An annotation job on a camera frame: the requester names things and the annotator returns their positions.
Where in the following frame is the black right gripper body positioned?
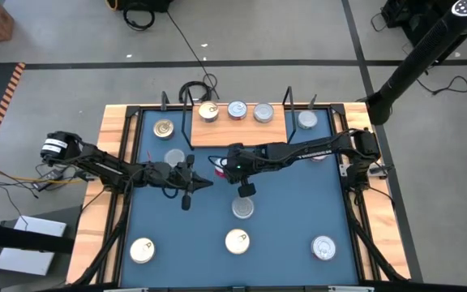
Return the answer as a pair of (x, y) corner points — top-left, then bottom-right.
(225, 150), (262, 200)

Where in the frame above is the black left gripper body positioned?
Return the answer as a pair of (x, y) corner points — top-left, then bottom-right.
(151, 153), (197, 212)

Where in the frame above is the blue salmon can gold lid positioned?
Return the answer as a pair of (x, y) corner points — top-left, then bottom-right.
(198, 101), (220, 123)
(129, 237), (156, 265)
(152, 118), (175, 141)
(224, 228), (251, 256)

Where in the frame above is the green tuna can silver lid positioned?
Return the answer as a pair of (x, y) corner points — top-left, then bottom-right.
(163, 148), (186, 168)
(252, 102), (276, 124)
(297, 109), (319, 131)
(231, 195), (255, 221)

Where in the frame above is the blue table mat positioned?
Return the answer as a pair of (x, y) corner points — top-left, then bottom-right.
(119, 108), (360, 287)

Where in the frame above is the black power adapter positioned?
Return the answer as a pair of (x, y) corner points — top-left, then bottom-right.
(32, 169), (65, 191)

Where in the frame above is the white flat box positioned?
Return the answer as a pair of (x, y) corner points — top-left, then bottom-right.
(0, 214), (68, 277)

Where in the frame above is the black horizontal beam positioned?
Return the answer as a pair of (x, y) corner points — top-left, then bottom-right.
(0, 221), (76, 255)

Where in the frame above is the black bag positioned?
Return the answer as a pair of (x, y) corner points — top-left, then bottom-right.
(105, 0), (174, 13)

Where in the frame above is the black tower fan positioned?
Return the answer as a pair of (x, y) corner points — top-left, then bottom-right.
(366, 0), (467, 126)

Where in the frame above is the black floor equipment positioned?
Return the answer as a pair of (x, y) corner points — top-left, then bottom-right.
(380, 0), (456, 46)

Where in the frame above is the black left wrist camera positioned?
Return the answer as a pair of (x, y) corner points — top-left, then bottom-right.
(166, 161), (186, 180)

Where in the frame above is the wooden shelf with black frame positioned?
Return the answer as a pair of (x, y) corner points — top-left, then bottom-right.
(180, 85), (298, 152)

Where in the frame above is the coiled black floor cable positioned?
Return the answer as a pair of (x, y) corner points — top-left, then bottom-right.
(122, 6), (156, 32)
(178, 72), (219, 105)

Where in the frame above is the long black floor cable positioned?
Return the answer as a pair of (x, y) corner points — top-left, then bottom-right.
(165, 10), (221, 101)

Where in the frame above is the yellow floor cable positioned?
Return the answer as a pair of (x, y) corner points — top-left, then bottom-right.
(0, 163), (87, 184)

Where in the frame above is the thin black floor cable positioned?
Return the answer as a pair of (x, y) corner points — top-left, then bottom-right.
(415, 75), (467, 97)

